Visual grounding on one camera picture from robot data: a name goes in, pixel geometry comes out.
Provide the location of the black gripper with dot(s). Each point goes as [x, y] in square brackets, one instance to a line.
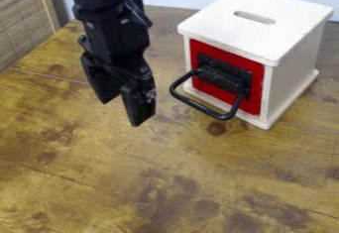
[115, 41]

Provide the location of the red drawer front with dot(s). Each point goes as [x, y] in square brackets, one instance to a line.
[205, 54]

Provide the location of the black metal drawer handle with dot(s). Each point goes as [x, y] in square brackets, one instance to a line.
[217, 81]

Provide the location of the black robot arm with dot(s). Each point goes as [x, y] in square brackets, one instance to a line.
[115, 41]

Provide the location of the white wooden box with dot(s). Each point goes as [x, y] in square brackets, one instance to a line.
[274, 32]

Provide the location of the wooden slatted panel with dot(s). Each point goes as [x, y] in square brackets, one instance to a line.
[29, 21]

